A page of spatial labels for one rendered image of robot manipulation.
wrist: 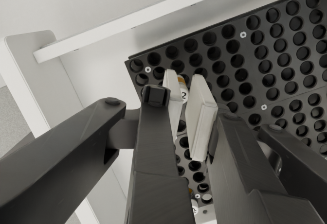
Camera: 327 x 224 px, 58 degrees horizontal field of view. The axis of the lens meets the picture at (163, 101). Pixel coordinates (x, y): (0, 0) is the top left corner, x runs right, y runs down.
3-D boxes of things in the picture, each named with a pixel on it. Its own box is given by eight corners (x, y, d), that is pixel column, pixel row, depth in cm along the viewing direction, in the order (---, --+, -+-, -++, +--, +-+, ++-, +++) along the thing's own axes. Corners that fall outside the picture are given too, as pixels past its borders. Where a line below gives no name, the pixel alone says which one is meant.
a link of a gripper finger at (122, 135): (160, 158, 13) (90, 147, 12) (160, 117, 17) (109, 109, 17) (166, 126, 12) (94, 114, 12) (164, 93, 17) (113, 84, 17)
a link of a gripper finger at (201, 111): (203, 103, 14) (219, 106, 14) (192, 73, 20) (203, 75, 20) (190, 160, 14) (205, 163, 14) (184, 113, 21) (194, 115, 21)
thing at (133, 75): (185, 208, 33) (185, 211, 32) (124, 60, 28) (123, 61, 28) (201, 203, 33) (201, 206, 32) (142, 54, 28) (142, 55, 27)
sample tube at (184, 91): (184, 89, 25) (187, 106, 20) (169, 86, 25) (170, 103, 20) (187, 75, 24) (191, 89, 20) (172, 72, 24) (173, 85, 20)
